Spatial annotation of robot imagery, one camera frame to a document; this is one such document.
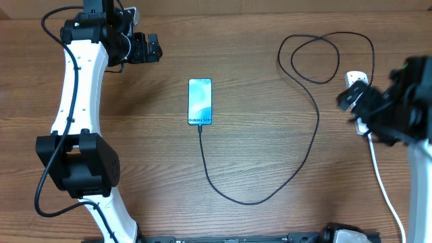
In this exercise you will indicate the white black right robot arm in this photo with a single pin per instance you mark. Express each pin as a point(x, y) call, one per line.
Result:
point(402, 113)

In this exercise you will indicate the white power strip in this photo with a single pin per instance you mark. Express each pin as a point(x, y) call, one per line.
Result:
point(352, 79)

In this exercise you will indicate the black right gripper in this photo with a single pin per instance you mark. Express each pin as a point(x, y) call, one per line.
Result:
point(387, 138)

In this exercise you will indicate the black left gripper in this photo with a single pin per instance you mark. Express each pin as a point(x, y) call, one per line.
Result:
point(142, 55)

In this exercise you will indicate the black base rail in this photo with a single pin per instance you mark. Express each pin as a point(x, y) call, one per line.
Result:
point(290, 238)

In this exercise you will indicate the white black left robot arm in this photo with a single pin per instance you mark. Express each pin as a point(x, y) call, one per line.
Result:
point(100, 39)

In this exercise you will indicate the blue Galaxy smartphone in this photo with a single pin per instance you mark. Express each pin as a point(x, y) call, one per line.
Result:
point(200, 101)

